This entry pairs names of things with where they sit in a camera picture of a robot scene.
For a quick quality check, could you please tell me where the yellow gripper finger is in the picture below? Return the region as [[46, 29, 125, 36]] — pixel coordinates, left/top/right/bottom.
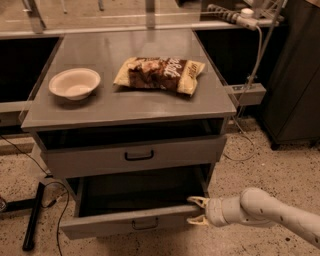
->
[[187, 196, 209, 209], [187, 214, 209, 226]]

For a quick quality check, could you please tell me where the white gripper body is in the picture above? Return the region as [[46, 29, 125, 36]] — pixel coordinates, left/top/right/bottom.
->
[[205, 196, 247, 227]]

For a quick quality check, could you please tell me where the grey drawer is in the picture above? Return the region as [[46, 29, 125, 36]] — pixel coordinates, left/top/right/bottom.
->
[[40, 135, 226, 178], [61, 164, 212, 239]]

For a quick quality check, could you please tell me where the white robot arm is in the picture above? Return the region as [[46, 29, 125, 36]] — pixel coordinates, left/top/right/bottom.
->
[[187, 187, 320, 248]]

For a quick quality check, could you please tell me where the grey drawer cabinet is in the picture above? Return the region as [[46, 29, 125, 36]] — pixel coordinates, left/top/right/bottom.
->
[[19, 29, 238, 188]]

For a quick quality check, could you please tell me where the grey top drawer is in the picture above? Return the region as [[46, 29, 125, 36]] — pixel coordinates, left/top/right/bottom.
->
[[40, 135, 226, 178]]

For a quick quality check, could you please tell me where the dark cabinet on wheels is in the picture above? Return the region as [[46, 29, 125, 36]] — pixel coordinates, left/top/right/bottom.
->
[[258, 0, 320, 150]]

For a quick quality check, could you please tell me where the yellow brown chip bag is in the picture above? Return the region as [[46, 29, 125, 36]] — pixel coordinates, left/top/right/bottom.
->
[[113, 57, 205, 96]]

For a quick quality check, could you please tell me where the black floor stand leg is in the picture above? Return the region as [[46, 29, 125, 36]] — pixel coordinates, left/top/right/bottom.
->
[[0, 182, 45, 252]]

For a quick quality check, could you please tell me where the white paper bowl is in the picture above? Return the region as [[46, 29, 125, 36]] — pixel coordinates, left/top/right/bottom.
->
[[49, 68, 101, 101]]

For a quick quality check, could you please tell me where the white power strip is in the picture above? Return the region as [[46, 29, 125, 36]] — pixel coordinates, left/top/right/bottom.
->
[[207, 4, 258, 31]]

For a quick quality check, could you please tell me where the metal pole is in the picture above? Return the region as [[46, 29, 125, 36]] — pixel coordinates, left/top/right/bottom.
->
[[245, 0, 287, 90]]

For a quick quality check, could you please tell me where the grey metal bracket box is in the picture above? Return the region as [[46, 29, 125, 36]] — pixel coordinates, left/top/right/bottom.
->
[[224, 83, 266, 107]]

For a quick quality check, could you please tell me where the black cable on floor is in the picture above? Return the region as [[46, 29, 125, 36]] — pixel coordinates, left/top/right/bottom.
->
[[0, 133, 70, 256]]

